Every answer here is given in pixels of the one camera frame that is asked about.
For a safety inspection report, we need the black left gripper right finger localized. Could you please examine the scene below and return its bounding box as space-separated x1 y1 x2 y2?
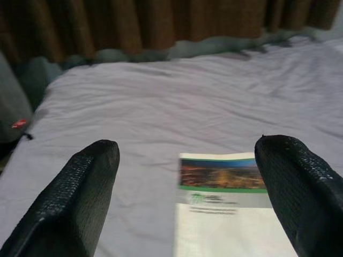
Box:
253 134 343 257

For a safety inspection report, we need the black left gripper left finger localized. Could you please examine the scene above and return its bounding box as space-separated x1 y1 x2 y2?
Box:
0 139 120 257

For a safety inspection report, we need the white booklet with city photo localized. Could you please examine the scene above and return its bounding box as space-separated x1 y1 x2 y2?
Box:
173 152 297 257

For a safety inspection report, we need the grey pillow with red tag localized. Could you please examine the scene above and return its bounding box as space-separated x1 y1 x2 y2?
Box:
0 52 33 144

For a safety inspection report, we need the lavender bed sheet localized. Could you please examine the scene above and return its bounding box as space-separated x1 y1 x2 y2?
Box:
0 28 343 257

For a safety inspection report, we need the grey-green blanket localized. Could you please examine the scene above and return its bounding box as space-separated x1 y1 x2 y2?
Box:
16 26 319 108

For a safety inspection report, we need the brown curtain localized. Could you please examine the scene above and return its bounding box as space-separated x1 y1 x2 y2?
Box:
0 0 341 67

